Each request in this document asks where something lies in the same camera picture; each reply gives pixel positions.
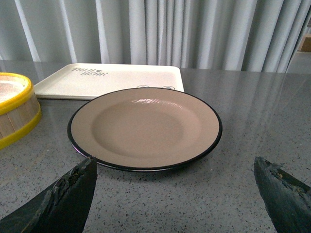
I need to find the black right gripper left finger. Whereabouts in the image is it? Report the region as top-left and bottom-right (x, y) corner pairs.
(0, 157), (97, 233)

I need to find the brown cardboard box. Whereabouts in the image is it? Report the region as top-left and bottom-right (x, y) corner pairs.
(298, 34), (311, 52)

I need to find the grey pleated curtain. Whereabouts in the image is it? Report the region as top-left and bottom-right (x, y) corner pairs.
(0, 0), (311, 72)

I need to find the cream rectangular bear tray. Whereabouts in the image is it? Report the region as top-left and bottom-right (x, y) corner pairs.
(34, 63), (184, 100)

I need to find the beige plate with black rim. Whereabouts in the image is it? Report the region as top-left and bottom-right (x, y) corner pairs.
(67, 88), (223, 172)

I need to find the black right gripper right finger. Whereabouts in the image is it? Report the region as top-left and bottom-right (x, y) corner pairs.
(254, 157), (311, 233)

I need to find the bamboo steamer with yellow rims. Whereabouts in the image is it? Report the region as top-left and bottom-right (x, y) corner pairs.
(0, 72), (42, 149)

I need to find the white steamer liner cloth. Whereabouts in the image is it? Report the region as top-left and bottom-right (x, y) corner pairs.
(0, 80), (25, 103)

